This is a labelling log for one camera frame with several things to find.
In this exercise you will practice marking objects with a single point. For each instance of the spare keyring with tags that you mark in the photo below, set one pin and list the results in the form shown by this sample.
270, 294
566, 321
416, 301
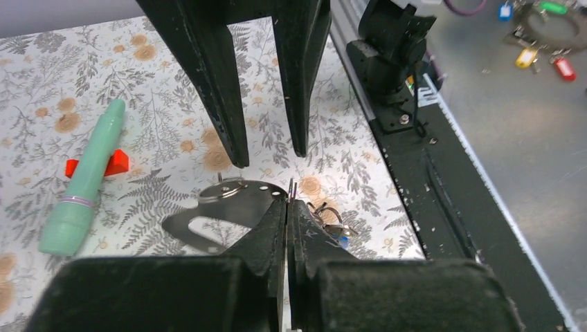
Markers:
527, 15

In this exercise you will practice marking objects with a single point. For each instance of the floral patterned table mat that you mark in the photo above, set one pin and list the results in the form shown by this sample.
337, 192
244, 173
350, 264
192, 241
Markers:
55, 86

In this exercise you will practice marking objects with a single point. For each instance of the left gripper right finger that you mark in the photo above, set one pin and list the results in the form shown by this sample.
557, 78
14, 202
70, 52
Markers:
331, 290

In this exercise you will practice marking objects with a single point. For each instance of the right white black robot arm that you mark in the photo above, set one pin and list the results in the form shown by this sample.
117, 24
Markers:
391, 37

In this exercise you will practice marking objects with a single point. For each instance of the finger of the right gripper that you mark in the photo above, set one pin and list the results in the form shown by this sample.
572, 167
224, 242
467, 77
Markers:
197, 34
300, 29

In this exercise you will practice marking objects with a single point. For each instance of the red plastic block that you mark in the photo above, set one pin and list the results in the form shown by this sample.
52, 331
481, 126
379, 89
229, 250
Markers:
118, 164

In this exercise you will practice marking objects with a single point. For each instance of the keyring with coloured key tags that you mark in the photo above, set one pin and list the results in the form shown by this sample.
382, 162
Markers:
258, 220

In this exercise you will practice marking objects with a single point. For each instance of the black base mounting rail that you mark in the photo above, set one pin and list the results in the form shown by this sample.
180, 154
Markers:
453, 211

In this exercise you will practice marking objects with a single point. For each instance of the mint green flashlight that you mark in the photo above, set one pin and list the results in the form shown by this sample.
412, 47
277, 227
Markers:
68, 223

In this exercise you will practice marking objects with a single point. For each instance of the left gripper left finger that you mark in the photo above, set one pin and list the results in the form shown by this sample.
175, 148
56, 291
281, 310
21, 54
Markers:
238, 290

